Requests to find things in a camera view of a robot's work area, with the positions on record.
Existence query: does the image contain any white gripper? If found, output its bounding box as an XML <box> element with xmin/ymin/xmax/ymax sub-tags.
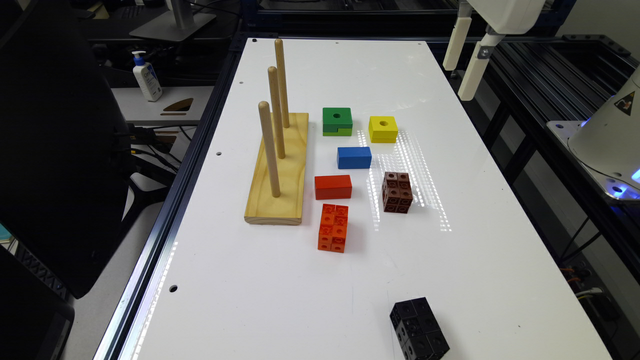
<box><xmin>442</xmin><ymin>0</ymin><xmax>545</xmax><ymax>101</ymax></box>

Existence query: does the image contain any blue wooden block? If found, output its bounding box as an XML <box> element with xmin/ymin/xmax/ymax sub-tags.
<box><xmin>337</xmin><ymin>147</ymin><xmax>372</xmax><ymax>169</ymax></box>

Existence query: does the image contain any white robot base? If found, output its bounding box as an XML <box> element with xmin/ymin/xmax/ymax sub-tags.
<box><xmin>547</xmin><ymin>71</ymin><xmax>639</xmax><ymax>202</ymax></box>

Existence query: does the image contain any yellow wooden block with hole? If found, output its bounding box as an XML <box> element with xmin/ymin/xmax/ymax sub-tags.
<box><xmin>368</xmin><ymin>116</ymin><xmax>398</xmax><ymax>143</ymax></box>

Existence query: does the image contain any green wooden block with hole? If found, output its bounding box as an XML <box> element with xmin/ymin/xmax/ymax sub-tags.
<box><xmin>323</xmin><ymin>107</ymin><xmax>353</xmax><ymax>136</ymax></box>

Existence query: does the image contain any brown interlocking cube stack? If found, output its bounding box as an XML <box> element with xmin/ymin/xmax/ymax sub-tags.
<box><xmin>382</xmin><ymin>172</ymin><xmax>413</xmax><ymax>214</ymax></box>

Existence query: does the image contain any back wooden peg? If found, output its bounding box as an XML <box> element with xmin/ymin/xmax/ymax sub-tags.
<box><xmin>274</xmin><ymin>38</ymin><xmax>290</xmax><ymax>128</ymax></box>

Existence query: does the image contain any wooden peg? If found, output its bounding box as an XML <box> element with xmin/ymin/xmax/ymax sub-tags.
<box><xmin>258</xmin><ymin>101</ymin><xmax>281</xmax><ymax>197</ymax></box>
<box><xmin>268</xmin><ymin>66</ymin><xmax>286</xmax><ymax>159</ymax></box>
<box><xmin>274</xmin><ymin>38</ymin><xmax>290</xmax><ymax>128</ymax></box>

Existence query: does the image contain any middle wooden peg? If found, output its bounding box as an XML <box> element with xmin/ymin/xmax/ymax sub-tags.
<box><xmin>268</xmin><ymin>66</ymin><xmax>286</xmax><ymax>159</ymax></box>

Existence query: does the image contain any red wooden block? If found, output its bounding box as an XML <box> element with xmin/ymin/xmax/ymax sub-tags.
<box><xmin>315</xmin><ymin>175</ymin><xmax>352</xmax><ymax>200</ymax></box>

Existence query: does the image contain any front wooden peg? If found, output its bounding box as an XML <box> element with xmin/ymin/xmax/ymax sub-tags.
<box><xmin>258</xmin><ymin>101</ymin><xmax>281</xmax><ymax>197</ymax></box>

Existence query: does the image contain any orange interlocking cube stack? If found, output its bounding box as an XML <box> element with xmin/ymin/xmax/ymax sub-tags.
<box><xmin>318</xmin><ymin>204</ymin><xmax>349</xmax><ymax>253</ymax></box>

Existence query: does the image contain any wooden peg board base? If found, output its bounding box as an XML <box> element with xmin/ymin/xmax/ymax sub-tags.
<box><xmin>244</xmin><ymin>113</ymin><xmax>309</xmax><ymax>225</ymax></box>

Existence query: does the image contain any grey monitor stand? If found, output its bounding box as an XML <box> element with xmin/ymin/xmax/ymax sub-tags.
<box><xmin>129</xmin><ymin>0</ymin><xmax>216</xmax><ymax>42</ymax></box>

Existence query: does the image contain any black interlocking cube stack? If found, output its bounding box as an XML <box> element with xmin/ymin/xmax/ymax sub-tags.
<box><xmin>390</xmin><ymin>297</ymin><xmax>449</xmax><ymax>360</ymax></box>

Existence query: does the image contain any white pump lotion bottle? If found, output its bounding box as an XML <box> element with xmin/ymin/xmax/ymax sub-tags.
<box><xmin>132</xmin><ymin>51</ymin><xmax>163</xmax><ymax>102</ymax></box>

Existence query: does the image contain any black office chair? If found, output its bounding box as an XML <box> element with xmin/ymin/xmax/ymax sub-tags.
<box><xmin>1</xmin><ymin>1</ymin><xmax>173</xmax><ymax>298</ymax></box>

